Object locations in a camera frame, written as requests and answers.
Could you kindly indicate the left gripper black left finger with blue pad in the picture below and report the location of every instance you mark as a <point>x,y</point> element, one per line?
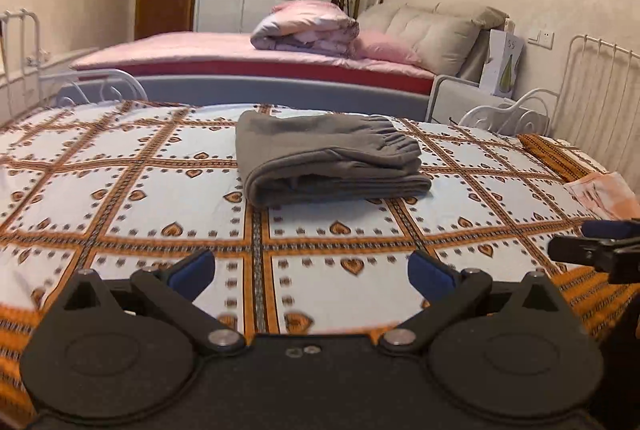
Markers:
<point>169,294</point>

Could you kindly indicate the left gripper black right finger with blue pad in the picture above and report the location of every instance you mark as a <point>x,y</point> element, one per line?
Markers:
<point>451,296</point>

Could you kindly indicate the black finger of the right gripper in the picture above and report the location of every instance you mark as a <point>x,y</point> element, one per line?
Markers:
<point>610,247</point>

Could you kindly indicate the grey fleece pants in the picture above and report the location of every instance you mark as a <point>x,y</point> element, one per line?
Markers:
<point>328,157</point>

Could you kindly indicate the peach patterned cloth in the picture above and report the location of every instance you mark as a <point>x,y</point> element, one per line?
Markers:
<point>606,195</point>

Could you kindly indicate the white orange patterned bedspread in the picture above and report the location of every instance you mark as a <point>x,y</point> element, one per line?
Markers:
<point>120,186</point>

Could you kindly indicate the white metal bed headboard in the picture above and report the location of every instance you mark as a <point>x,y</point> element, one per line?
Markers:
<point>596,109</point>

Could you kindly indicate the white bedside table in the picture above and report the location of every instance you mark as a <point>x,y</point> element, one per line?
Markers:
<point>452,97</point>

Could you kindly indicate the white box with green print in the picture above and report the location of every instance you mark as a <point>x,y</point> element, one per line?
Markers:
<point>504,54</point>

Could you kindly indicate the beige cushioned headboard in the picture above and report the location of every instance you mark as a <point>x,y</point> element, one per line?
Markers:
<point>450,38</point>

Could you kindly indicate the white metal bed footboard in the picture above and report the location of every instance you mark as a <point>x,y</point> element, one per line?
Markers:
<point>31,80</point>

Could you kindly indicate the pink pillow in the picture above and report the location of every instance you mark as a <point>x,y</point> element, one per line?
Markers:
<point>381,47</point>

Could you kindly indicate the folded pink white duvet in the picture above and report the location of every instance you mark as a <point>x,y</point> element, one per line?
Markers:
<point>312,26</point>

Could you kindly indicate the white wall socket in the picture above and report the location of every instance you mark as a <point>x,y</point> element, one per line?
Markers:
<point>539,37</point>

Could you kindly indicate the pink bed with grey frame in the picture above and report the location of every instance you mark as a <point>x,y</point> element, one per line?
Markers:
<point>224,68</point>

